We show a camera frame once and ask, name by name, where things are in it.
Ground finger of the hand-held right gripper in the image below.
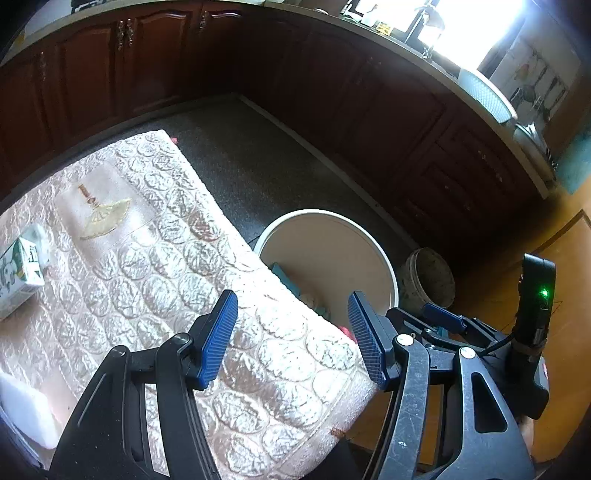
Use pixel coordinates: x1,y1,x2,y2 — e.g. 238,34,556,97
385,308,444,344
422,303,506,352

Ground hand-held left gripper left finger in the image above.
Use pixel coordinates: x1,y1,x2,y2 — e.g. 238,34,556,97
48,289,239,480

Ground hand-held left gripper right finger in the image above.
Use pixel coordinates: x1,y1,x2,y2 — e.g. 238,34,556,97
347,291,536,480

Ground large white bucket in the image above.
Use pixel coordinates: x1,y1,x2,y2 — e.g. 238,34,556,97
255,210,399,335

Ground white packet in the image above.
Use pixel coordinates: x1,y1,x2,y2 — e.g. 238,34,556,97
0,373,61,448

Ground green and white milk carton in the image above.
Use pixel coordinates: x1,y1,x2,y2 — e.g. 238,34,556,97
0,235,45,320

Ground small dirty bucket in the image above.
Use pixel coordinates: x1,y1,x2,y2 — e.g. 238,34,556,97
399,248,456,311

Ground metal bowls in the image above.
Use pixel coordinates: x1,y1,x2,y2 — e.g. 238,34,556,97
514,121,555,155

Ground white plastic colander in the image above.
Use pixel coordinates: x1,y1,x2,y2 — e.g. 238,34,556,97
457,68,518,123

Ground hanging kitchen utensils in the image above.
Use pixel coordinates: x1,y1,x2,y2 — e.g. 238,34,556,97
505,44,571,121

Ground lower wooden cabinets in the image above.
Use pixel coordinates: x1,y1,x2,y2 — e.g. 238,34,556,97
0,0,561,259

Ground sink faucet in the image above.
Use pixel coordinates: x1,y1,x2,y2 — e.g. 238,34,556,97
406,0,446,58

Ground window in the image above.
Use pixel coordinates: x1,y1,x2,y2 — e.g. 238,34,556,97
397,0,527,70

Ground teal wall picture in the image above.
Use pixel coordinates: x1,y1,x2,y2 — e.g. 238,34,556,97
554,134,591,195

